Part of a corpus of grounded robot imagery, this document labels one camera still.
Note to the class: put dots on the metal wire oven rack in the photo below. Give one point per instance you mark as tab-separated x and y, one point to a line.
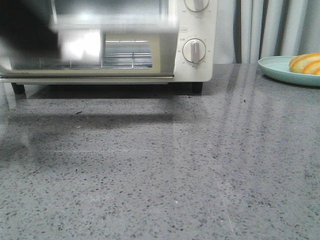
109	61

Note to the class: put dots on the striped bread roll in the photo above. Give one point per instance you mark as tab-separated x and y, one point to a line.
308	64

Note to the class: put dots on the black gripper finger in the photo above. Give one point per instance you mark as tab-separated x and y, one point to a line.
24	35

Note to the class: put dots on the teal round plate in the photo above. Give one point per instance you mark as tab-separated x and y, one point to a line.
277	68

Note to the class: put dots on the white Toshiba toaster oven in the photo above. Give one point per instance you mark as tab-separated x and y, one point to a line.
87	13

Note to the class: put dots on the lower oven timer knob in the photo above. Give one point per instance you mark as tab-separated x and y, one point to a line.
194	50

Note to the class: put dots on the white curtain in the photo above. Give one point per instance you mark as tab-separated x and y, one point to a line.
248	30

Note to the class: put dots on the silver glass oven door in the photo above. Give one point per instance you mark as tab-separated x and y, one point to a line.
93	43

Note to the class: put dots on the upper oven control knob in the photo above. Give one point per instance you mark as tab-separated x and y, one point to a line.
196	5

